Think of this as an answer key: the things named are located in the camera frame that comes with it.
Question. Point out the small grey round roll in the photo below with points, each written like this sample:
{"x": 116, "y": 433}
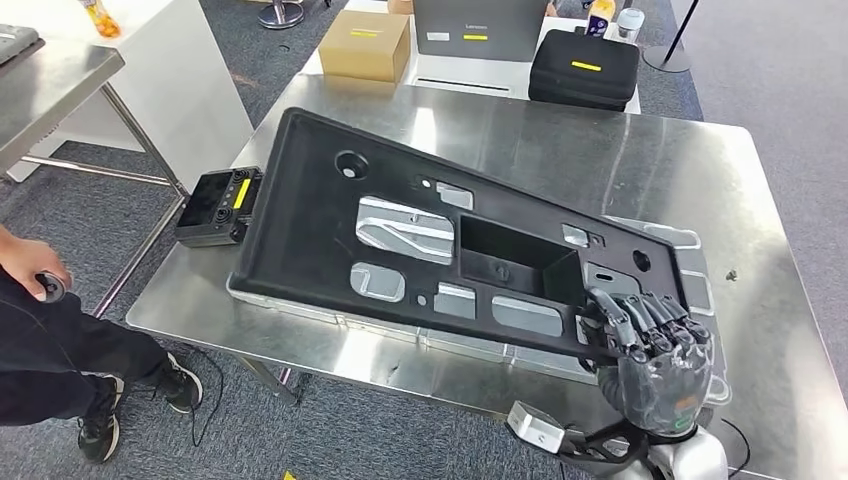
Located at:
{"x": 54, "y": 288}

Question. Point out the grey laptop box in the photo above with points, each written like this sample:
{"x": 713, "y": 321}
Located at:
{"x": 477, "y": 26}

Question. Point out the person's hand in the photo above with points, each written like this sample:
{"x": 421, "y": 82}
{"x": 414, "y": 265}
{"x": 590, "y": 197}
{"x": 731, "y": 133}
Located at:
{"x": 26, "y": 262}

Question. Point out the person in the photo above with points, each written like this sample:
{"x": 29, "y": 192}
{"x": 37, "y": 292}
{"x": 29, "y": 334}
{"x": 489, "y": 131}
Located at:
{"x": 46, "y": 358}

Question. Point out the yellow label bottle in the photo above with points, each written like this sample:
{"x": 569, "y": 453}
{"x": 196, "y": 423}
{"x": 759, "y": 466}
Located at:
{"x": 599, "y": 18}

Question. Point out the stainless steel workbench table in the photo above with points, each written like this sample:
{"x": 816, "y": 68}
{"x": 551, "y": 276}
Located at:
{"x": 596, "y": 166}

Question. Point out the orange drink bottle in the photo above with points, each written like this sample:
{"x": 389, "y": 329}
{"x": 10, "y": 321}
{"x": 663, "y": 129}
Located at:
{"x": 102, "y": 20}

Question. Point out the white table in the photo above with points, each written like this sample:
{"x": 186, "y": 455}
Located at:
{"x": 464, "y": 73}

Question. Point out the stamped silver metal plate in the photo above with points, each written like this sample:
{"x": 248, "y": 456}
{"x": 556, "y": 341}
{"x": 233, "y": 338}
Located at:
{"x": 699, "y": 291}

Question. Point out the clear lidded jar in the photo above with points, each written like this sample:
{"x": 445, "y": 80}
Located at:
{"x": 630, "y": 25}

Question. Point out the black plastic panel part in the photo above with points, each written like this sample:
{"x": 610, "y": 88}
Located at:
{"x": 298, "y": 218}

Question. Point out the white cabinet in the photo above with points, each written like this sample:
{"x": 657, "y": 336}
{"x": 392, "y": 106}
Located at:
{"x": 185, "y": 79}

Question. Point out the black floor stand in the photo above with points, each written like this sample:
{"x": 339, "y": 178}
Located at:
{"x": 666, "y": 58}

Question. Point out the black zip case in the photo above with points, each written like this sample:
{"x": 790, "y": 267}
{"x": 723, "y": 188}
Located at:
{"x": 583, "y": 73}

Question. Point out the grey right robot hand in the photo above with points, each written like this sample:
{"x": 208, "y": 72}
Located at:
{"x": 662, "y": 384}

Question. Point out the brown cardboard box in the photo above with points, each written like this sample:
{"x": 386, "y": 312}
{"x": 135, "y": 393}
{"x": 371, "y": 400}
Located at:
{"x": 361, "y": 43}

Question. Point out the stainless steel side table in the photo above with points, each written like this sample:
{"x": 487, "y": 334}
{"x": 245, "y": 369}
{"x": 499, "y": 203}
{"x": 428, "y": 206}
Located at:
{"x": 46, "y": 93}

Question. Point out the grey flat device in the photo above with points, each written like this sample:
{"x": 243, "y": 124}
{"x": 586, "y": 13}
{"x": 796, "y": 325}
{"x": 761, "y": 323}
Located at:
{"x": 16, "y": 41}

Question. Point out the black controller with antennas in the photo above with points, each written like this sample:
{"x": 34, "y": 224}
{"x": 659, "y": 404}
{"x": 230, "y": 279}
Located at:
{"x": 212, "y": 208}

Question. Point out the small metal screw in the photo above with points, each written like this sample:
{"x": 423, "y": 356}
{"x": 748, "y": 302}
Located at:
{"x": 731, "y": 274}

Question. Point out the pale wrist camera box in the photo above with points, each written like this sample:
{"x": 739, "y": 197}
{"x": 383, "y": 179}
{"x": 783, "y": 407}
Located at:
{"x": 535, "y": 429}

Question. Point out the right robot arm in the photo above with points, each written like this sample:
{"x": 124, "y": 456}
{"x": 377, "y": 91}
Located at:
{"x": 689, "y": 460}

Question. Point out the chrome stool base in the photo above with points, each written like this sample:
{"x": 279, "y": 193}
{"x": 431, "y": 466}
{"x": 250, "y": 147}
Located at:
{"x": 281, "y": 14}

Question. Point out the person's foot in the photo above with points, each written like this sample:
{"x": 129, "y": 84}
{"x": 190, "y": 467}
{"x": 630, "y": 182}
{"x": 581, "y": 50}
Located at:
{"x": 99, "y": 424}
{"x": 182, "y": 387}

